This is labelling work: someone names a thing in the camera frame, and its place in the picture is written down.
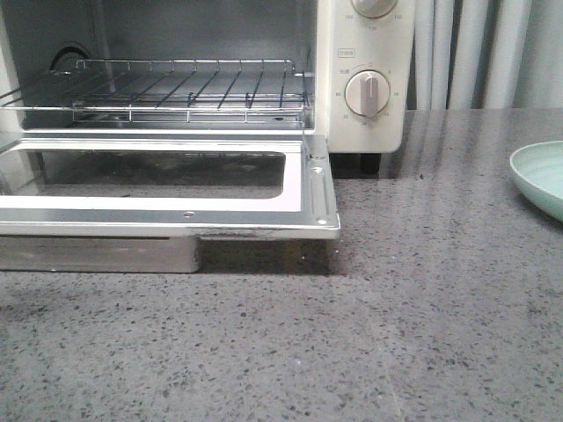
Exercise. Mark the glass oven door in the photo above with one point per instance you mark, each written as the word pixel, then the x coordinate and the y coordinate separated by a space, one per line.
pixel 141 203

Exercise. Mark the metal wire oven rack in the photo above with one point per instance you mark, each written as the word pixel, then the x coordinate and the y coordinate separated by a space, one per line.
pixel 178 92

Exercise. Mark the lower timer knob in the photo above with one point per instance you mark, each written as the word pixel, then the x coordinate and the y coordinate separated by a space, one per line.
pixel 367 93

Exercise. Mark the white curtain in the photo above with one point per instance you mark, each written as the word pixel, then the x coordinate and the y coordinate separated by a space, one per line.
pixel 486 54

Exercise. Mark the light green round plate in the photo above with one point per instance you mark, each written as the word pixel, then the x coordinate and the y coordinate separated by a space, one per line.
pixel 536 170

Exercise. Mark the white toaster oven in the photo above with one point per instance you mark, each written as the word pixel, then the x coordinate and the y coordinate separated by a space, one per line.
pixel 328 41

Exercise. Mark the upper temperature knob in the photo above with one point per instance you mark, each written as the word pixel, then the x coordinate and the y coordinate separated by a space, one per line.
pixel 373 8

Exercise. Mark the black oven foot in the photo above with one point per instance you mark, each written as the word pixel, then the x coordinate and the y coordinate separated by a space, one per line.
pixel 370 163

